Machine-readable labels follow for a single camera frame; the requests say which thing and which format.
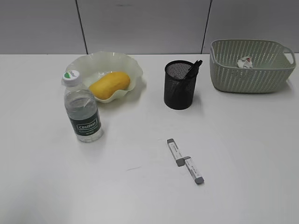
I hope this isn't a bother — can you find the clear water bottle green label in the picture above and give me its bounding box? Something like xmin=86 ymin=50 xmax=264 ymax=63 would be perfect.
xmin=62 ymin=70 xmax=104 ymax=142

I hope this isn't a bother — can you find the black marker pen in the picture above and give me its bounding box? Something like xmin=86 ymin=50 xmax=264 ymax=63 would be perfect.
xmin=194 ymin=60 xmax=203 ymax=76
xmin=185 ymin=61 xmax=199 ymax=78

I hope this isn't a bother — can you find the yellow mango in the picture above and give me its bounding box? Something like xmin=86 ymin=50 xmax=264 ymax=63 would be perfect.
xmin=89 ymin=71 xmax=130 ymax=100

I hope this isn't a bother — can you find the pale green woven basket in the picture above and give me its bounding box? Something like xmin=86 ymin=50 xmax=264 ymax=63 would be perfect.
xmin=210 ymin=39 xmax=296 ymax=93

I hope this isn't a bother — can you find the grey white eraser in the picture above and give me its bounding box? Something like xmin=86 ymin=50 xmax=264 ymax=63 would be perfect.
xmin=167 ymin=139 xmax=185 ymax=167
xmin=184 ymin=156 xmax=204 ymax=185

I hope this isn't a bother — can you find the waste paper ball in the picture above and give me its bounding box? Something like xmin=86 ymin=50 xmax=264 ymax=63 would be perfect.
xmin=237 ymin=56 xmax=253 ymax=69

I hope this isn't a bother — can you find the black mesh pen holder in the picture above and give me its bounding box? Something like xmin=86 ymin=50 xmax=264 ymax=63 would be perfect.
xmin=164 ymin=60 xmax=197 ymax=110

